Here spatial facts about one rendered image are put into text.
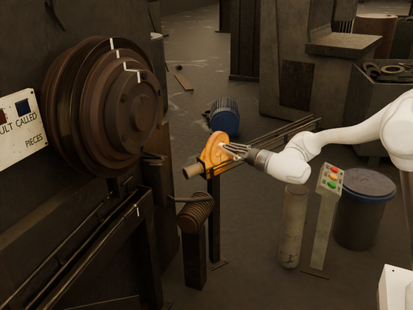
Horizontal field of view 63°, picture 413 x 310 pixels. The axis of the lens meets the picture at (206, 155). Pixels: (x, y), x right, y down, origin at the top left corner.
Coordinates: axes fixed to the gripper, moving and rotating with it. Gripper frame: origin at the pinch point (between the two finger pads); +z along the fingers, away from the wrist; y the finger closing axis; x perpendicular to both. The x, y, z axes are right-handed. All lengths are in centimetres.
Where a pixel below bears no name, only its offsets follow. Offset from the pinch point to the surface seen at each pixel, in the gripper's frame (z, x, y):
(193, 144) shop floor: 106, -89, 126
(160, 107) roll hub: 7.9, 24.6, -27.5
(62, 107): 13, 35, -62
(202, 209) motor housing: 2.9, -33.3, -7.0
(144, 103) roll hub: 4.9, 30.5, -38.5
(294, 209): -31, -40, 28
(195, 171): 10.5, -17.2, -2.2
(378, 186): -63, -38, 73
